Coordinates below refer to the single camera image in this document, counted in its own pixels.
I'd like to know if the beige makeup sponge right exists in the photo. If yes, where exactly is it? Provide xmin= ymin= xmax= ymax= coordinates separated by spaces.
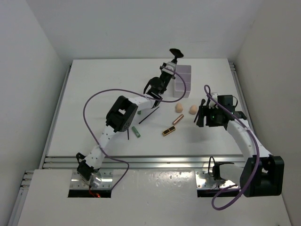
xmin=189 ymin=105 xmax=198 ymax=115

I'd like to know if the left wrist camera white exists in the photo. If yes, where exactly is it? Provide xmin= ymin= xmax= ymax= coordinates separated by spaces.
xmin=161 ymin=62 xmax=176 ymax=73

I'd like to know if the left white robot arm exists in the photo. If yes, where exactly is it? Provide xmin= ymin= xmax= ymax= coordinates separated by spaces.
xmin=76 ymin=62 xmax=176 ymax=181

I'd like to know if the beige makeup sponge left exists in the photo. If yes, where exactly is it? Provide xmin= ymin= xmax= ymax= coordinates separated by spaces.
xmin=175 ymin=103 xmax=183 ymax=113

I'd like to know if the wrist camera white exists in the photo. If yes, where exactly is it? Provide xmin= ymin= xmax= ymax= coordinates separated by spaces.
xmin=161 ymin=62 xmax=176 ymax=73
xmin=212 ymin=93 xmax=219 ymax=101

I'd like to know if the metal base plate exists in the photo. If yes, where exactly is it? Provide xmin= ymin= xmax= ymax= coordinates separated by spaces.
xmin=70 ymin=170 xmax=113 ymax=190
xmin=195 ymin=170 xmax=238 ymax=190

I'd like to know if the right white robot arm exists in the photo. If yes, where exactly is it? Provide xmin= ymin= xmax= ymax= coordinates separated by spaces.
xmin=195 ymin=95 xmax=285 ymax=197

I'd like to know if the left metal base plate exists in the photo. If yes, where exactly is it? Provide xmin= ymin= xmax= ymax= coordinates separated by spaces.
xmin=70 ymin=170 xmax=113 ymax=190

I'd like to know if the beige makeup sponge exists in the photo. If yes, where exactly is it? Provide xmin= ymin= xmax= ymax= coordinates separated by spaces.
xmin=175 ymin=103 xmax=183 ymax=113
xmin=189 ymin=105 xmax=198 ymax=115

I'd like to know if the black gold lipstick case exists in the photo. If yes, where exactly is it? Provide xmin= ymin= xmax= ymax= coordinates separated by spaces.
xmin=162 ymin=126 xmax=176 ymax=137

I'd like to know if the white compartment organizer box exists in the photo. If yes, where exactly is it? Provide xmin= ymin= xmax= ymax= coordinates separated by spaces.
xmin=173 ymin=65 xmax=191 ymax=98

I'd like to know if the rose gold lipstick tube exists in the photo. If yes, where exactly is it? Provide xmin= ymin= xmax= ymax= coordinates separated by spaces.
xmin=172 ymin=114 xmax=184 ymax=125

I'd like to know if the black fan makeup brush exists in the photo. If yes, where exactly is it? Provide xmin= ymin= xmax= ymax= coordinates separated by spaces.
xmin=169 ymin=48 xmax=184 ymax=65

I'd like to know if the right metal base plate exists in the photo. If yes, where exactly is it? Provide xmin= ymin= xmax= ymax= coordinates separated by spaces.
xmin=195 ymin=170 xmax=238 ymax=190

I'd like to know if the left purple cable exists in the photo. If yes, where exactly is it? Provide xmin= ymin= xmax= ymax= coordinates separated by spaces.
xmin=83 ymin=70 xmax=189 ymax=189

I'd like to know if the aluminium table frame rail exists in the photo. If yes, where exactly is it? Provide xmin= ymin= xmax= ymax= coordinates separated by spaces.
xmin=41 ymin=154 xmax=266 ymax=170

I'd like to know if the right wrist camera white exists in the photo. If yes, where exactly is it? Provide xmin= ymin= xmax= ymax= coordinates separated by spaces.
xmin=212 ymin=93 xmax=219 ymax=101

